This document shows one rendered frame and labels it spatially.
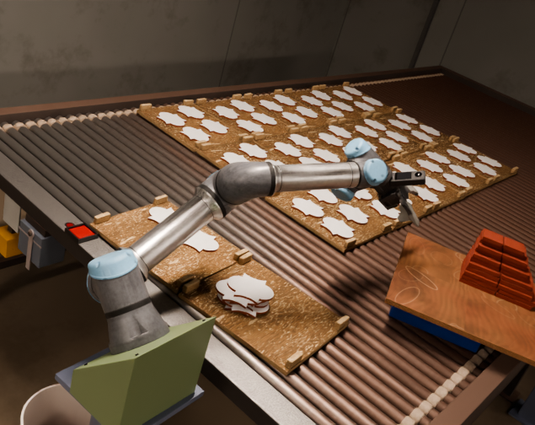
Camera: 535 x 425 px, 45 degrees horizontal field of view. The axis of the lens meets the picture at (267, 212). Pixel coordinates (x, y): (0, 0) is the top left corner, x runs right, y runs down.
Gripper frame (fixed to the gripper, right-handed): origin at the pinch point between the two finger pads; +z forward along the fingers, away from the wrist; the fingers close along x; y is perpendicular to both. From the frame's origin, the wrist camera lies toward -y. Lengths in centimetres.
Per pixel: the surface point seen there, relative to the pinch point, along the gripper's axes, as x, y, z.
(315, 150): -84, 62, 10
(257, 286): 38, 38, -31
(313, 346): 54, 27, -15
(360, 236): -15.3, 34.5, 12.7
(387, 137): -132, 51, 53
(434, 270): 9.5, 6.8, 19.3
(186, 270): 34, 56, -46
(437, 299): 26.7, 3.4, 14.5
